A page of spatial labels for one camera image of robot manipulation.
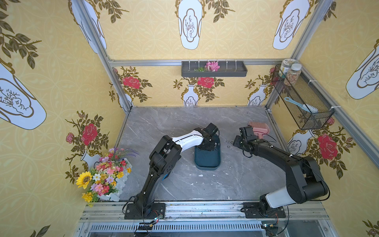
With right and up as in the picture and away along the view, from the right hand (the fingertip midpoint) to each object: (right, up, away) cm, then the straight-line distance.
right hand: (241, 140), depth 95 cm
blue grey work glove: (-46, -18, -12) cm, 51 cm away
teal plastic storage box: (-23, -11, -6) cm, 26 cm away
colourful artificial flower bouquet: (-71, -15, -27) cm, 77 cm away
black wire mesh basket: (+32, +23, -11) cm, 41 cm away
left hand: (-23, -4, +4) cm, 23 cm away
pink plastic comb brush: (+17, +7, +10) cm, 21 cm away
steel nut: (-7, -1, +6) cm, 9 cm away
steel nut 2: (-7, -5, +3) cm, 9 cm away
